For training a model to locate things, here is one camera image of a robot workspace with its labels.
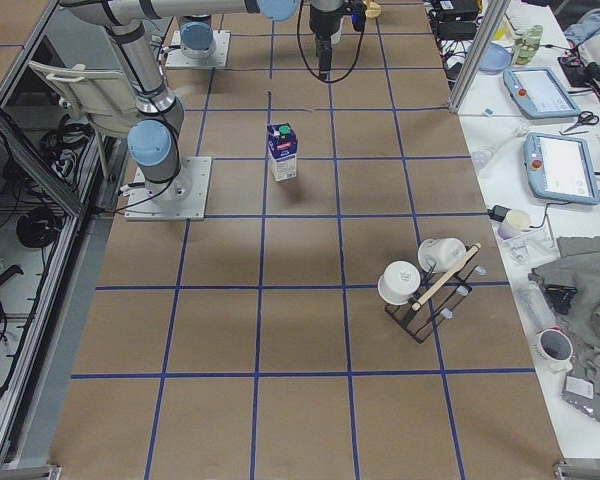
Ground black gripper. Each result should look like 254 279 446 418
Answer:
309 0 343 80

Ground blue milk carton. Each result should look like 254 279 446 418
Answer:
267 123 298 182

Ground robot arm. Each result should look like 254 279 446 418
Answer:
178 15 215 59
60 0 300 130

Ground blue teach pendant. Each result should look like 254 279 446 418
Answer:
524 132 600 205
502 67 581 119

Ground white chair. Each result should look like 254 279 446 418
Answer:
29 61 142 138

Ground white mug on rack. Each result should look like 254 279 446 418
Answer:
418 238 466 273
377 261 421 306

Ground black scissors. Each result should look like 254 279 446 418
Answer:
559 110 600 135

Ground grey cloth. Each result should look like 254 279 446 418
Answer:
529 236 600 422

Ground white mug red rim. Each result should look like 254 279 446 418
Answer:
532 327 574 374

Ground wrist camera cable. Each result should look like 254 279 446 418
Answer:
296 0 367 84

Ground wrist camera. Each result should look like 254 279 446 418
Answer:
349 0 367 32

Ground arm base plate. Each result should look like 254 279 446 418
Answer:
164 30 231 70
123 156 212 221

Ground aluminium frame post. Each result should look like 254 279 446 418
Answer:
448 0 510 113

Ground wooden rack handle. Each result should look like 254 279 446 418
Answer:
411 243 482 312

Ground black wire mug rack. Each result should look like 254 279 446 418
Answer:
382 262 478 343

